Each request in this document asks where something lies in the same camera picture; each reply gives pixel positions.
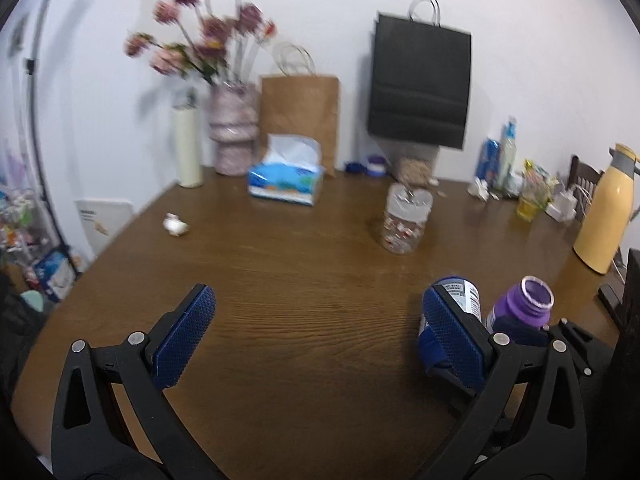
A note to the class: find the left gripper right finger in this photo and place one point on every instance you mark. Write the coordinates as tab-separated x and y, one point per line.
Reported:
526	420

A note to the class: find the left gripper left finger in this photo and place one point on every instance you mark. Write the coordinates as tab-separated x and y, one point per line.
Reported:
111	417

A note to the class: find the purple pill bottle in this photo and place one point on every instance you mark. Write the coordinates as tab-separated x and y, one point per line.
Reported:
521	312

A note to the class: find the blue pill bottle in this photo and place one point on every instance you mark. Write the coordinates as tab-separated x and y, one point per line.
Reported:
443	341

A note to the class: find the black smartphone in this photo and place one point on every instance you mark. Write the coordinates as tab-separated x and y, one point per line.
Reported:
612	304

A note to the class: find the cluttered storage rack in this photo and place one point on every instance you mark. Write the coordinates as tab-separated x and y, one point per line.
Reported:
28	239

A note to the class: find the small white paper scrap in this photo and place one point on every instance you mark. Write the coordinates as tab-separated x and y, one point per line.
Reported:
174	226

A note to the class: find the yellow thermos jug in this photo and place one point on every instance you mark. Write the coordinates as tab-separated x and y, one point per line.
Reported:
610	211

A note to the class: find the glass with yellow liquid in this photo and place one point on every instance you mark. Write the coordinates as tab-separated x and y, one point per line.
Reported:
527	210

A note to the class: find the crumpled white tissue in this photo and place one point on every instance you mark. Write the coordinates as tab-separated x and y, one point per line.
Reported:
479	189

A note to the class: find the clear glass jar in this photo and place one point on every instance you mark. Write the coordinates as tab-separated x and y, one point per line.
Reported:
405	216

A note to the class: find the dark wooden chair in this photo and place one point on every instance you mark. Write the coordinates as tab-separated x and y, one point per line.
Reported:
582	182

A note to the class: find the blue drink can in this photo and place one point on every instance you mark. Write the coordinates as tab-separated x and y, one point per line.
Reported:
487	165

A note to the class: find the clear container with grains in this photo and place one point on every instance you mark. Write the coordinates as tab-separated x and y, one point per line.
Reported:
413	163

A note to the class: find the clear glass bottle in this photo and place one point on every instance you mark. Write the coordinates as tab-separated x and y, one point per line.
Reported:
507	153

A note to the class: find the small purple white jar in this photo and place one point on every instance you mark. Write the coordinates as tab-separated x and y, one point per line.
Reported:
376	166

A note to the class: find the blue tissue box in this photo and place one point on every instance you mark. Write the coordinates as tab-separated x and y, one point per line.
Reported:
291	170

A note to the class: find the cream thermos bottle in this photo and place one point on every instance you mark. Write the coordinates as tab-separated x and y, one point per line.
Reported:
187	140

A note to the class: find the blue bottle cap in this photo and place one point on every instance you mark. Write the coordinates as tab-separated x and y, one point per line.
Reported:
355	168

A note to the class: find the pink ceramic vase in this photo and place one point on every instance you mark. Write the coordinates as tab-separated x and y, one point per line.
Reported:
232	117

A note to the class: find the black paper bag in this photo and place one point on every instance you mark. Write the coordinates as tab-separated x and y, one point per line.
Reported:
420	79

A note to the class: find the brown paper bag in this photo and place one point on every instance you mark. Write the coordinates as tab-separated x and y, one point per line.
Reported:
299	100

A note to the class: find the dried pink flowers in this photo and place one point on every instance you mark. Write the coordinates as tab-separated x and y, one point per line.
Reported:
220	49

